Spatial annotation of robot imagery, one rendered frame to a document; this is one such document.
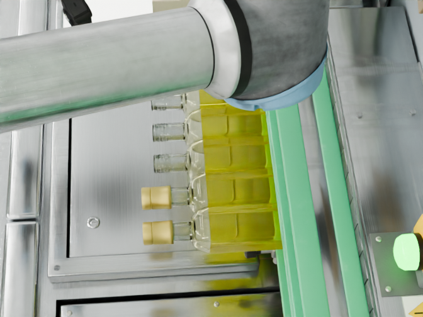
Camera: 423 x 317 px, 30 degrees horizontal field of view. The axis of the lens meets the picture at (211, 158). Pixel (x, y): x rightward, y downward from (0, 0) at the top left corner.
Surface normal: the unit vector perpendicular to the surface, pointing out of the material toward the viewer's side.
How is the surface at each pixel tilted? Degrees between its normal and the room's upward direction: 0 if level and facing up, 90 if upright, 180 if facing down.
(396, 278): 90
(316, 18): 129
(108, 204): 90
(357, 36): 90
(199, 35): 109
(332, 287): 90
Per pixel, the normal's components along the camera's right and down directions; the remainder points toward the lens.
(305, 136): 0.03, -0.50
